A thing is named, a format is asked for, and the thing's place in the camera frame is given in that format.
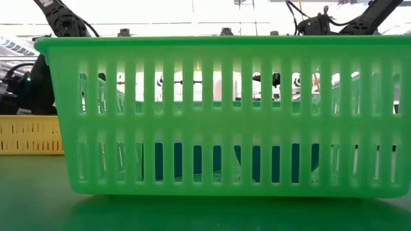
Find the blue box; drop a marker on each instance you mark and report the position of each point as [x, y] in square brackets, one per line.
[178, 160]

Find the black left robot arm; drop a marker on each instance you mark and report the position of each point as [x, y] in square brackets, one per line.
[64, 19]

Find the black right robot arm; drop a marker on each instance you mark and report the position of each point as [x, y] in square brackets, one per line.
[369, 19]

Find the yellow slotted plastic basket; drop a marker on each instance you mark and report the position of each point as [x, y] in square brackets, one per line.
[29, 134]

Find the white louvered vent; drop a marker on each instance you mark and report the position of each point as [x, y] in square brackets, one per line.
[16, 46]

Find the dark grey fixture knob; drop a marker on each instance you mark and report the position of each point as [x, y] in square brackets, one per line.
[274, 33]
[226, 31]
[124, 32]

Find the black horizontal rod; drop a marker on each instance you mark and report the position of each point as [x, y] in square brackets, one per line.
[178, 82]

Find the green slotted plastic basket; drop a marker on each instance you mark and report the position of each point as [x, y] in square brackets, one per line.
[224, 122]

